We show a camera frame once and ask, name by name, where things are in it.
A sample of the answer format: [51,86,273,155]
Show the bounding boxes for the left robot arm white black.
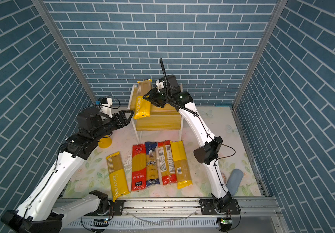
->
[1,106,134,233]

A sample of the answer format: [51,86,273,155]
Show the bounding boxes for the plain yellow pasta package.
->
[170,141,193,189]

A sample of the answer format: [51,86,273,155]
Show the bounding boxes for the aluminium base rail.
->
[62,197,288,233]

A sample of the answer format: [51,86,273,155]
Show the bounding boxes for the grey blue oval pad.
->
[226,169,244,196]

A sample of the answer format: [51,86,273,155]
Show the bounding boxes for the red labelled spaghetti package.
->
[157,140,178,185]

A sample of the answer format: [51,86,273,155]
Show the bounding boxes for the blue spaghetti package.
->
[145,142,160,187]

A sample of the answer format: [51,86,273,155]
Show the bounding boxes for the yellow pen holder cup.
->
[98,136,112,149]

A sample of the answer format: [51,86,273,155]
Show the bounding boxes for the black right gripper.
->
[144,90,172,110]

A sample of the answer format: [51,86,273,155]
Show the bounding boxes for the yellow pastatime pasta package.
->
[106,152,130,202]
[133,79,152,119]

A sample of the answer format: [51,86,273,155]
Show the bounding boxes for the white frame wooden shelf rack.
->
[126,83,185,143]

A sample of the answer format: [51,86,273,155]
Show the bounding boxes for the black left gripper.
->
[91,110,134,141]

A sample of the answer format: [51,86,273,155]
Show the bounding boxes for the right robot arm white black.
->
[143,75,240,214]

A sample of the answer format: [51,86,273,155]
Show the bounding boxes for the red yellow spaghetti package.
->
[131,144,147,191]

